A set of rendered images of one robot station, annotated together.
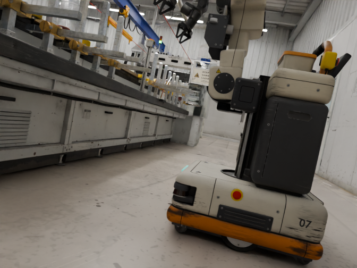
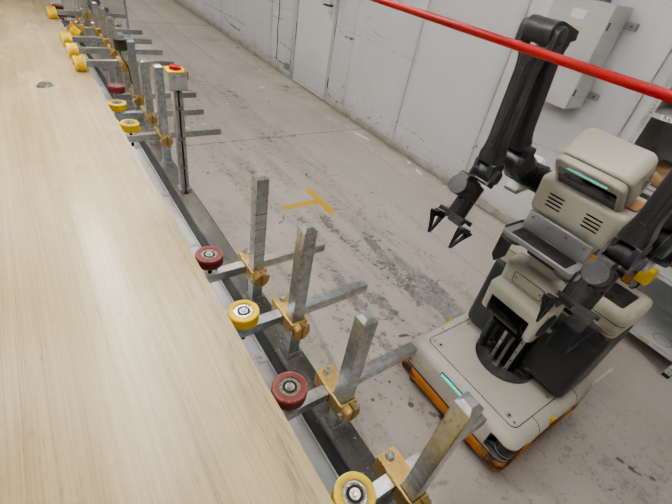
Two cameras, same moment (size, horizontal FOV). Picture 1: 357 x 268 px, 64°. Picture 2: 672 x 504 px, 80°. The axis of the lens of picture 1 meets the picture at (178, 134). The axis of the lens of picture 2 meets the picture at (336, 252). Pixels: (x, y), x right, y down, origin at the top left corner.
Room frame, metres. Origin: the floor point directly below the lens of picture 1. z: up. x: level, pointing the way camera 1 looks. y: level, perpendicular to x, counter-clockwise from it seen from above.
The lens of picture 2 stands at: (1.35, 1.17, 1.69)
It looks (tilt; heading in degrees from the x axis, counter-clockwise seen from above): 37 degrees down; 309
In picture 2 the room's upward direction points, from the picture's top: 12 degrees clockwise
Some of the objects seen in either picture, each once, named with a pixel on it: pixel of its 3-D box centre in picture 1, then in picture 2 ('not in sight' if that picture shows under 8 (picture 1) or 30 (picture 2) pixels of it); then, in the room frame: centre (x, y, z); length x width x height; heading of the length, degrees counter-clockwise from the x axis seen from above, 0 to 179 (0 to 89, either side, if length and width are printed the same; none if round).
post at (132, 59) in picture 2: (162, 84); (136, 88); (3.61, 0.31, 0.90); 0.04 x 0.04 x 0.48; 80
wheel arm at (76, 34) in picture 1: (66, 33); (418, 461); (1.42, 0.64, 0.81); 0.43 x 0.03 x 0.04; 80
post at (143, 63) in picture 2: (157, 83); (149, 110); (3.36, 0.36, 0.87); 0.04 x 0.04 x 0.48; 80
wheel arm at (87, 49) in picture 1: (90, 50); (352, 378); (1.67, 0.60, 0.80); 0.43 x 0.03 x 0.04; 80
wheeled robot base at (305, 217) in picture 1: (241, 199); (494, 372); (1.49, -0.40, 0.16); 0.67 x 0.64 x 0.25; 80
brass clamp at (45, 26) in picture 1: (52, 30); (402, 484); (1.42, 0.71, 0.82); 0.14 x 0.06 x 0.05; 170
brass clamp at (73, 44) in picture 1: (78, 47); (336, 393); (1.66, 0.66, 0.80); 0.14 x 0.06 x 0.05; 170
